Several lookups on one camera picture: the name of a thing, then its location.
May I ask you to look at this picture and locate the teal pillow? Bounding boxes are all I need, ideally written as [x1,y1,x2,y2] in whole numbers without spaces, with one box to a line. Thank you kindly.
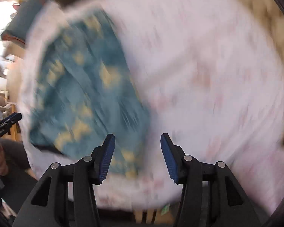
[1,0,50,50]

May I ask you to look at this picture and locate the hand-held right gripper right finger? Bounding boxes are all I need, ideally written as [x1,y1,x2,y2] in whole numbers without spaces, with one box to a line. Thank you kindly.
[160,133,268,227]

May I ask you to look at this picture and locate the white printed bed sheet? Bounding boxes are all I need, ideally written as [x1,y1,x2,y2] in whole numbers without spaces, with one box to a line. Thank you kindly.
[18,0,284,214]

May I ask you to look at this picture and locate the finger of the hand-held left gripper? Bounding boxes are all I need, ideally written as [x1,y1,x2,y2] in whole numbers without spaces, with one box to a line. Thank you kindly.
[0,113,22,145]

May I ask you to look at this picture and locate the teal patterned pants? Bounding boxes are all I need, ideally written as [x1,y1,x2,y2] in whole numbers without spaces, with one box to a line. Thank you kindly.
[28,9,152,178]

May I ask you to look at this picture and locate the wooden furniture frame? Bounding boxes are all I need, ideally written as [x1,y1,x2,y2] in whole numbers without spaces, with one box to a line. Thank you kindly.
[5,92,23,142]

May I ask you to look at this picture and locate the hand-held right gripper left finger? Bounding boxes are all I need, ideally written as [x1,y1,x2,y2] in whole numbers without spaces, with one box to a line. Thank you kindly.
[12,134,115,227]

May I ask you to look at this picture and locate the beige blanket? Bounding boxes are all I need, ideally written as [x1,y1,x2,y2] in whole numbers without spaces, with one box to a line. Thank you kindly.
[225,0,284,147]

